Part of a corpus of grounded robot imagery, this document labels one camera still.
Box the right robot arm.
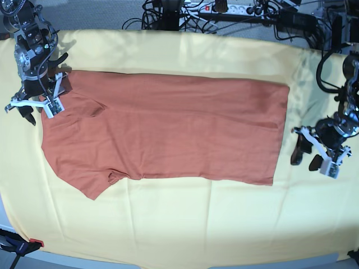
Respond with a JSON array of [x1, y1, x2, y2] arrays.
[[1, 1, 68, 125]]

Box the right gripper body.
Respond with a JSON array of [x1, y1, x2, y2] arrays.
[[23, 71, 49, 100]]

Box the black power adapter brick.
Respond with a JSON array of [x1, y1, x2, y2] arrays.
[[277, 10, 317, 32]]

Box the black clamp at right corner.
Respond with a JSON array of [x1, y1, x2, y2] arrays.
[[347, 250, 359, 266]]

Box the tangle of black cables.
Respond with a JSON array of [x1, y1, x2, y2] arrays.
[[122, 0, 225, 36]]

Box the blue black bar clamp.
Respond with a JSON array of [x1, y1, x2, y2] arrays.
[[1, 229, 44, 269]]

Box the black box at right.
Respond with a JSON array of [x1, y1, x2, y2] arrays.
[[331, 15, 343, 48]]

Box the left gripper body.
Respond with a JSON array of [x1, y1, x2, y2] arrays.
[[315, 118, 344, 149]]

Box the white power strip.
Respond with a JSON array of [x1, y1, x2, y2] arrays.
[[182, 1, 265, 18]]

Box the black central stand post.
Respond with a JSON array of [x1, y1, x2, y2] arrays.
[[160, 0, 182, 31]]

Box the terracotta orange T-shirt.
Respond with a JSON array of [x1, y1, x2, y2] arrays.
[[42, 71, 289, 200]]

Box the yellow table cloth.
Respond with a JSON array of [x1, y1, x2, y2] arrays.
[[1, 30, 358, 268]]

